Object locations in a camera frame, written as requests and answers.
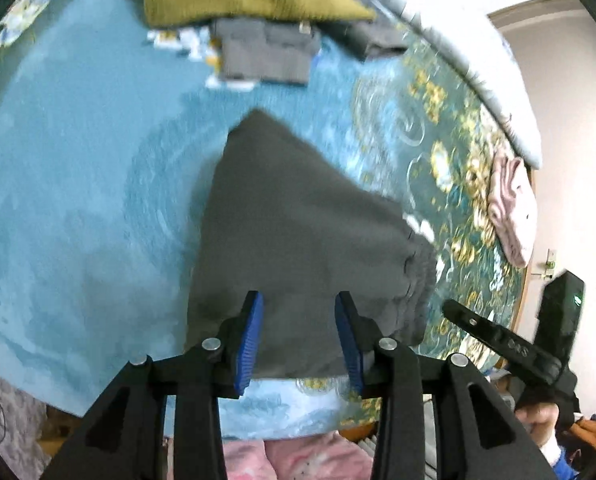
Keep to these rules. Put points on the dark grey garment under sweater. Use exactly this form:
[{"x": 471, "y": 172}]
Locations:
[{"x": 371, "y": 40}]

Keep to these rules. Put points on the dark grey sweatpants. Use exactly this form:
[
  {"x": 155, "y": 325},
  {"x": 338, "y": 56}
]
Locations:
[{"x": 283, "y": 222}]

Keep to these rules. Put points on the grey folded garment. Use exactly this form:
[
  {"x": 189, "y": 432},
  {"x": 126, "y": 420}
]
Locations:
[{"x": 257, "y": 49}]

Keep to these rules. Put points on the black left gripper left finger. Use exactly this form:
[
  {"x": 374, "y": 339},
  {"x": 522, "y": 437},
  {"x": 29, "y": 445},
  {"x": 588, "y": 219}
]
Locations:
[{"x": 120, "y": 436}]

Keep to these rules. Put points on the pink folded cloth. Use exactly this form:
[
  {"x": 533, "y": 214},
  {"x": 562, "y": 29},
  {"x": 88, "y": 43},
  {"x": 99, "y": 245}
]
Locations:
[{"x": 513, "y": 208}]

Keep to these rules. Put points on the pink patterned pants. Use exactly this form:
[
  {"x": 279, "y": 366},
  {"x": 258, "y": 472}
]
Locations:
[{"x": 346, "y": 454}]

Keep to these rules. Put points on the teal floral bed blanket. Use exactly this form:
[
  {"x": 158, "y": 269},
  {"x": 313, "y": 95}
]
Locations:
[{"x": 109, "y": 135}]

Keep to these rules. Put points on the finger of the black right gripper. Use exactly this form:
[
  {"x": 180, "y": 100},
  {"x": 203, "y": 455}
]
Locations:
[{"x": 525, "y": 360}]

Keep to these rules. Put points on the grey floral fabric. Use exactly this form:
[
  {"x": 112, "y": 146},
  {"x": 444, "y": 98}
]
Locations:
[{"x": 21, "y": 421}]

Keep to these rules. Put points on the person right hand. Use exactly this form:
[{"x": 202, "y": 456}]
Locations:
[{"x": 540, "y": 421}]

